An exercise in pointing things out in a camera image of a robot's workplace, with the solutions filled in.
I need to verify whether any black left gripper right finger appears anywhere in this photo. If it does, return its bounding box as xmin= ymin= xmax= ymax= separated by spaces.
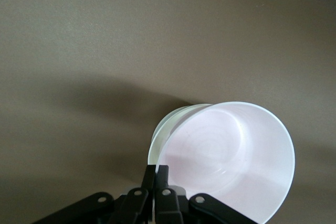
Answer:
xmin=154 ymin=165 xmax=266 ymax=224

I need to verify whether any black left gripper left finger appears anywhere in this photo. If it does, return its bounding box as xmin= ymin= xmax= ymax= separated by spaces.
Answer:
xmin=34 ymin=165 xmax=158 ymax=224

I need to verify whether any pink plastic bowl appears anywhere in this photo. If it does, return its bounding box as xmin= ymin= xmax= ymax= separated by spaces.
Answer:
xmin=156 ymin=100 xmax=297 ymax=224

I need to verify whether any white plastic bowl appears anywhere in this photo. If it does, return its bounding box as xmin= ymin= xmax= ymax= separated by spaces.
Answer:
xmin=147 ymin=103 xmax=211 ymax=167

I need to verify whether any brown table cover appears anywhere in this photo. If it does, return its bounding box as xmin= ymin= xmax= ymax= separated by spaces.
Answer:
xmin=0 ymin=0 xmax=336 ymax=224

